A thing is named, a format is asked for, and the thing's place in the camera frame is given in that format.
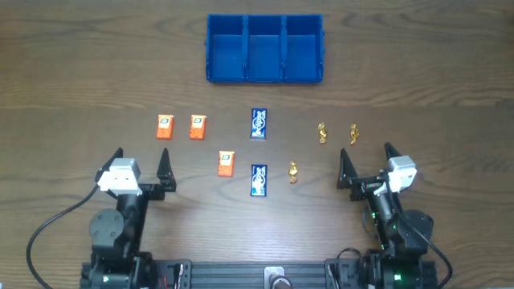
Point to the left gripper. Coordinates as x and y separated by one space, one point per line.
152 192

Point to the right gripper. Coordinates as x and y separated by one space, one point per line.
361 188

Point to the orange candy box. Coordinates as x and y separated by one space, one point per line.
197 127
165 127
226 164

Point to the gold candy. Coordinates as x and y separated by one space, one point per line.
354 134
321 133
293 172

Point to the blue candy pack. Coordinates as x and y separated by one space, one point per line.
258 180
258 123

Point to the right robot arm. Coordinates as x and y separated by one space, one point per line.
385 212

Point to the blue tray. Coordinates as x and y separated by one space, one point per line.
263 56

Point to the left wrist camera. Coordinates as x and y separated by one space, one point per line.
119 176

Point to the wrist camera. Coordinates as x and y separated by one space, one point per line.
119 176
401 172

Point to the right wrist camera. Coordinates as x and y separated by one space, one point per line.
401 172

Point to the mounting rail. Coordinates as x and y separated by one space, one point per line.
233 275

